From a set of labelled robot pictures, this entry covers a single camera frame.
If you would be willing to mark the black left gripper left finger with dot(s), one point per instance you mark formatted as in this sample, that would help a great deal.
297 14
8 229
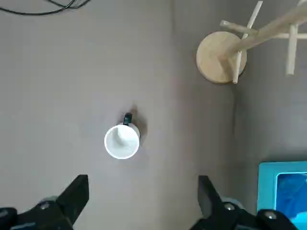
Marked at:
60 213

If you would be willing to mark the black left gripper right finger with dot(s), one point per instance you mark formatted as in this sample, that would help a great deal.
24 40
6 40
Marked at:
216 213

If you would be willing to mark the blue square rag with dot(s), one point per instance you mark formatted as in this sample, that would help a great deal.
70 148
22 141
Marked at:
292 194

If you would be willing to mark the cyan plastic box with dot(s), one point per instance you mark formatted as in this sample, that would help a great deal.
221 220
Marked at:
267 184

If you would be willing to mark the wooden mug stand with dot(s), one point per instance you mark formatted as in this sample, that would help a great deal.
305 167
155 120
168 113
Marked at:
216 60

